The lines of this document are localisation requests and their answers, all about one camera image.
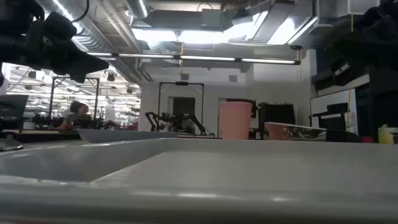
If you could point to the black mesh chair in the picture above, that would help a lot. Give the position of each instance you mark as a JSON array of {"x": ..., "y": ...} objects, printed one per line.
[{"x": 334, "y": 119}]

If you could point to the black background robot arm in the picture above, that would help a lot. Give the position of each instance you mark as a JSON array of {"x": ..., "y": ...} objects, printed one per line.
[
  {"x": 194, "y": 119},
  {"x": 152, "y": 119}
]

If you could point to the grey plastic tray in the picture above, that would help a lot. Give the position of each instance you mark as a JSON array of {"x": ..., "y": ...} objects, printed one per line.
[{"x": 217, "y": 174}]

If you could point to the black metal frame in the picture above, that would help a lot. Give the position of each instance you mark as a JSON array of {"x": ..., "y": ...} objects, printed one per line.
[
  {"x": 182, "y": 83},
  {"x": 97, "y": 99}
]

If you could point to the seated person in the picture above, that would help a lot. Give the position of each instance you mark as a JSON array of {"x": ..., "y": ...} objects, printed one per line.
[{"x": 77, "y": 117}]

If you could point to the wooden background table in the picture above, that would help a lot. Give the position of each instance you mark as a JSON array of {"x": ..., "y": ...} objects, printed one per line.
[{"x": 40, "y": 134}]

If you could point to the blue round plate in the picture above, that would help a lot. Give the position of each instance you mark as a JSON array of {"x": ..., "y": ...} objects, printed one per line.
[{"x": 124, "y": 136}]

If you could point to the pink plastic cup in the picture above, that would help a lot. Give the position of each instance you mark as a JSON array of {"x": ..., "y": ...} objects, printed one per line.
[{"x": 235, "y": 121}]

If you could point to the black equipment case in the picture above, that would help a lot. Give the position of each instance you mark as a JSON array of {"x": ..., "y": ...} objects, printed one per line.
[{"x": 276, "y": 113}]

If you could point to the silver reflective flat object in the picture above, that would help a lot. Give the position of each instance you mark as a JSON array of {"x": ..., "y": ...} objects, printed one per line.
[{"x": 308, "y": 132}]

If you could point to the small grey wall vent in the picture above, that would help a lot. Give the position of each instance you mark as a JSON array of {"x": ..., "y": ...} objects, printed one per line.
[
  {"x": 184, "y": 76},
  {"x": 233, "y": 78}
]

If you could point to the yellow bottle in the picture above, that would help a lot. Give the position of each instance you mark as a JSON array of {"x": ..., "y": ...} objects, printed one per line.
[{"x": 385, "y": 135}]

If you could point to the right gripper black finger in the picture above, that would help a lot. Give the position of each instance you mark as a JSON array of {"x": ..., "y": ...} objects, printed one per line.
[{"x": 343, "y": 74}]

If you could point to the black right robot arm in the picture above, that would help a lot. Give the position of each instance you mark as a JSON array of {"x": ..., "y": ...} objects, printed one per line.
[{"x": 384, "y": 18}]

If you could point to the whiteboard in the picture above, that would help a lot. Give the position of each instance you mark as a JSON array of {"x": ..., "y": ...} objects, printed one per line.
[{"x": 320, "y": 102}]

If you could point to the small red object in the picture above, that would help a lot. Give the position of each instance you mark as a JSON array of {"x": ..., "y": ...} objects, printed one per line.
[{"x": 367, "y": 139}]

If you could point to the grey metal foot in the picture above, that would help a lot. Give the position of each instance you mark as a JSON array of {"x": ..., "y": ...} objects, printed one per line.
[{"x": 9, "y": 143}]

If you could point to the black monitor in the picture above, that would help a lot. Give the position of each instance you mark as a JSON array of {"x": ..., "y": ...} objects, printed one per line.
[{"x": 12, "y": 109}]

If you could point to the long linear ceiling light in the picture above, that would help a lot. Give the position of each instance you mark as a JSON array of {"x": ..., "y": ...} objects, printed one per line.
[{"x": 202, "y": 58}]

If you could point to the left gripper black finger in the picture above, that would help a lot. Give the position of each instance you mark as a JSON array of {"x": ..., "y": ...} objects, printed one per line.
[
  {"x": 87, "y": 63},
  {"x": 78, "y": 77}
]

